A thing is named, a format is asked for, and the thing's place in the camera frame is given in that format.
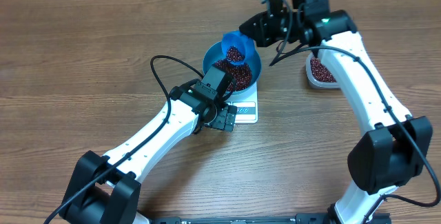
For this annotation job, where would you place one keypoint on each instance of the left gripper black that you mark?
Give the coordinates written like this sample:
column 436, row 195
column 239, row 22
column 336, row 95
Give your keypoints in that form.
column 227, row 118

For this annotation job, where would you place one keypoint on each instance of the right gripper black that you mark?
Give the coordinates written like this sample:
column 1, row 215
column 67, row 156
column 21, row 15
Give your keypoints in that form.
column 267, row 38

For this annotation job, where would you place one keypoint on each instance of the blue plastic measuring scoop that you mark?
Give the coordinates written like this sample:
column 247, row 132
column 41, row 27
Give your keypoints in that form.
column 242, row 43

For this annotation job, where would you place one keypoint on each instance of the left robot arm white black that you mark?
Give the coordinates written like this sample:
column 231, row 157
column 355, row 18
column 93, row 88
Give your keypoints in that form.
column 106, row 189

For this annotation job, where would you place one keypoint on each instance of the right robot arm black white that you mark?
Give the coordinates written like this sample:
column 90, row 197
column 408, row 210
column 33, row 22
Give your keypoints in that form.
column 394, row 144

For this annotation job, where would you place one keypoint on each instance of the white digital kitchen scale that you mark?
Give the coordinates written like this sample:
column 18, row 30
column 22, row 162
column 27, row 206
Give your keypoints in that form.
column 246, row 102

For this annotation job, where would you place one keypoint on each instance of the red beans in scoop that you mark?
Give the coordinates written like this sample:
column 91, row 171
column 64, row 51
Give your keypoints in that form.
column 234, row 55

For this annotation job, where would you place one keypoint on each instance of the red beans in bowl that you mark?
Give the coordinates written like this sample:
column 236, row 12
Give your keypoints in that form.
column 241, row 73

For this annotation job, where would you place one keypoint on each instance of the teal bowl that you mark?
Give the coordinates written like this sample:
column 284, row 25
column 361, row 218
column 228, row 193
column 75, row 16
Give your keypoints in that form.
column 215, row 54

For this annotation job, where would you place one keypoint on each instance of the clear plastic container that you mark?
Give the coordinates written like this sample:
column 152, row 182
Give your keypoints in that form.
column 314, row 82

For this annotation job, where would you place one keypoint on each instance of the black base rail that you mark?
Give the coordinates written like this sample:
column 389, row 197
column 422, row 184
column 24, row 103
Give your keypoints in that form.
column 241, row 220

